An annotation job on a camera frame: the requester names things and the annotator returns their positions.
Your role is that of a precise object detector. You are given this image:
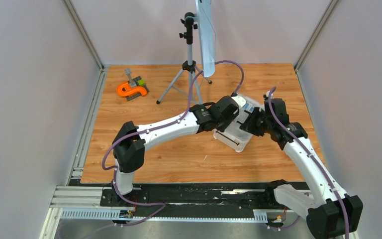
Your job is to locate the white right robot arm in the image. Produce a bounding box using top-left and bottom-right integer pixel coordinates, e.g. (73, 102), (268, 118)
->
(240, 98), (363, 239)

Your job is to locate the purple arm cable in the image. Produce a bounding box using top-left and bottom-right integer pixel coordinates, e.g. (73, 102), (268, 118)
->
(265, 86), (351, 239)
(54, 60), (245, 239)

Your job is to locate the grey tripod stand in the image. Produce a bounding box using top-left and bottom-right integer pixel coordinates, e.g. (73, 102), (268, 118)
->
(156, 12), (203, 105)

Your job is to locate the white plastic box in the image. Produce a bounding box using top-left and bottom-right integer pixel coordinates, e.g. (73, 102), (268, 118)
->
(213, 96), (265, 152)

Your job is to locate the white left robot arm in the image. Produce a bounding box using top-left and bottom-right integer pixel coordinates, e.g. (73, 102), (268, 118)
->
(112, 96), (246, 206)

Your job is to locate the white tablet panel on tripod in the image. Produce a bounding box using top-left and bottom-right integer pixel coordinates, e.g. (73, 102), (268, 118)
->
(195, 0), (216, 78)

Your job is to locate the orange grey toy fixture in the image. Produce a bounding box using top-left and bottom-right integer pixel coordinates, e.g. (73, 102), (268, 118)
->
(116, 68), (149, 101)

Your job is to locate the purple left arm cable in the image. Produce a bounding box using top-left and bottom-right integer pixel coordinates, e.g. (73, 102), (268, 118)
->
(54, 60), (245, 239)

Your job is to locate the clear plastic lid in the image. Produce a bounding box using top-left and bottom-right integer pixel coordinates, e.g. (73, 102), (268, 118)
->
(233, 94), (265, 136)

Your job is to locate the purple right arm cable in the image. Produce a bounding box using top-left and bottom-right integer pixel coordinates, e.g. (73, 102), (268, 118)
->
(265, 86), (351, 239)

